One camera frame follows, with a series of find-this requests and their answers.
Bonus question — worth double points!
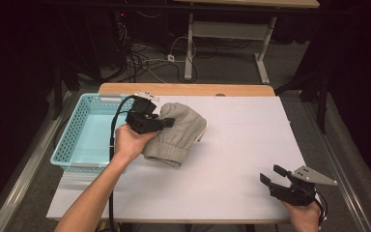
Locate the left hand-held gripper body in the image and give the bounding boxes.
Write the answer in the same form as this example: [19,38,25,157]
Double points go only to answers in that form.
[125,91,169,135]

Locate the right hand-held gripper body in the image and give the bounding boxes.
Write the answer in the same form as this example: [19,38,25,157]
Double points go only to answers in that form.
[269,164,339,207]

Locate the grey shorts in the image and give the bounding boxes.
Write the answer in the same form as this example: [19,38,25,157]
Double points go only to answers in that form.
[142,101,208,169]

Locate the light blue plastic basket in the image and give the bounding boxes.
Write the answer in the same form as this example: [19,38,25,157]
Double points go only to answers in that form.
[50,93,139,174]

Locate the person's right hand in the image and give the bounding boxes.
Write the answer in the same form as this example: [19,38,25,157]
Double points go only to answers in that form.
[281,197,323,232]

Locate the person's left hand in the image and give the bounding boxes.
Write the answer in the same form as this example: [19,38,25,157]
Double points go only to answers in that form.
[113,123,159,164]

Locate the wooden table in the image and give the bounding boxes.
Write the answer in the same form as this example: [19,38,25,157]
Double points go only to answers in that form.
[53,82,318,225]

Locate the black stand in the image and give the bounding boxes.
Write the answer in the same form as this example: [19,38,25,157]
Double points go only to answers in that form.
[51,59,82,121]
[273,62,330,135]

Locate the black curtain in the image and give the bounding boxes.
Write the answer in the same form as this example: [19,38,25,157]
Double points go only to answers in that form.
[0,0,59,211]
[328,0,371,201]

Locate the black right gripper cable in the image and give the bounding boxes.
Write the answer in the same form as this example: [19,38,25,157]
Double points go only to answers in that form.
[313,195,330,227]

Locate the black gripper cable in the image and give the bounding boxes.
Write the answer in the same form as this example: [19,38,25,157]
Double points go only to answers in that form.
[108,95,137,232]
[313,195,330,227]

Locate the metal floor rail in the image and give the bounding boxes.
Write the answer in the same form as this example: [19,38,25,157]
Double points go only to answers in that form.
[303,101,371,232]
[0,91,73,232]

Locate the tangle of floor cables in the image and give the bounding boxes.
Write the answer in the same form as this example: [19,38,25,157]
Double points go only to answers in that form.
[115,11,201,84]

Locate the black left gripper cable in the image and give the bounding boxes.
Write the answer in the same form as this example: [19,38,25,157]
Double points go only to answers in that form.
[108,95,137,232]

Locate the white frame desk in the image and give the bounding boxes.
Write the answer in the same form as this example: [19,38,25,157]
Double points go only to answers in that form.
[173,0,321,85]

